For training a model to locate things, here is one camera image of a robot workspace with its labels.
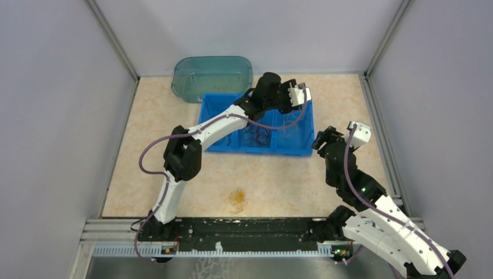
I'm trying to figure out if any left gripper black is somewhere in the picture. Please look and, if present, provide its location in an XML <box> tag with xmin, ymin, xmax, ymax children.
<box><xmin>265</xmin><ymin>78</ymin><xmax>303</xmax><ymax>115</ymax></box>

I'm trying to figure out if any yellow cable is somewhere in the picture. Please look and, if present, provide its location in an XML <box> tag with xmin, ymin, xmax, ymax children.
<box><xmin>279</xmin><ymin>109</ymin><xmax>305</xmax><ymax>140</ymax></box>

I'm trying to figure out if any cable bundle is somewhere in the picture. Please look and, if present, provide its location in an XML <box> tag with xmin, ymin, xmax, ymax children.
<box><xmin>227</xmin><ymin>189</ymin><xmax>248</xmax><ymax>214</ymax></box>

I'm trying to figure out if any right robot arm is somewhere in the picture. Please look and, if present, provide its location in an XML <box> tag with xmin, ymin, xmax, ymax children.
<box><xmin>312</xmin><ymin>121</ymin><xmax>467</xmax><ymax>278</ymax></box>

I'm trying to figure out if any blue three-compartment bin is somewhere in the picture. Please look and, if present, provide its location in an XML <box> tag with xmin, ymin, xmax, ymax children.
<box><xmin>198</xmin><ymin>93</ymin><xmax>315</xmax><ymax>157</ymax></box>

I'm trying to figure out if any teal transparent plastic tub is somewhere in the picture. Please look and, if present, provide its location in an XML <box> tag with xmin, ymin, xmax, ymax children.
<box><xmin>171</xmin><ymin>56</ymin><xmax>253</xmax><ymax>103</ymax></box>

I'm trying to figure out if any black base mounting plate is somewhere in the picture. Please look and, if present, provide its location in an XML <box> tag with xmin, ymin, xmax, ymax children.
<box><xmin>137</xmin><ymin>217</ymin><xmax>346</xmax><ymax>252</ymax></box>

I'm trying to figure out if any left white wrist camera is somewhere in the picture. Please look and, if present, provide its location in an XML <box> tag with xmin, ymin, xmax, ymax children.
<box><xmin>288</xmin><ymin>87</ymin><xmax>312</xmax><ymax>107</ymax></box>

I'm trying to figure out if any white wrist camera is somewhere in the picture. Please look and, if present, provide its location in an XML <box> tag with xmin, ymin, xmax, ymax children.
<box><xmin>344</xmin><ymin>121</ymin><xmax>372</xmax><ymax>150</ymax></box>
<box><xmin>288</xmin><ymin>87</ymin><xmax>312</xmax><ymax>107</ymax></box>

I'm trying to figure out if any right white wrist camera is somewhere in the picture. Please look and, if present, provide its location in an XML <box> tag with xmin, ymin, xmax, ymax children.
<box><xmin>344</xmin><ymin>121</ymin><xmax>372</xmax><ymax>150</ymax></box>

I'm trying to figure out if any white cable duct strip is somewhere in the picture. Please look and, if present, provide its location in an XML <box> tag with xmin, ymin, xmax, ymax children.
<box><xmin>92</xmin><ymin>242</ymin><xmax>334</xmax><ymax>258</ymax></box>

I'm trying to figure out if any aluminium frame rail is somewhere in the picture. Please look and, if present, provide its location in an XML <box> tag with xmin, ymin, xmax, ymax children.
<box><xmin>80</xmin><ymin>217</ymin><xmax>429</xmax><ymax>245</ymax></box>

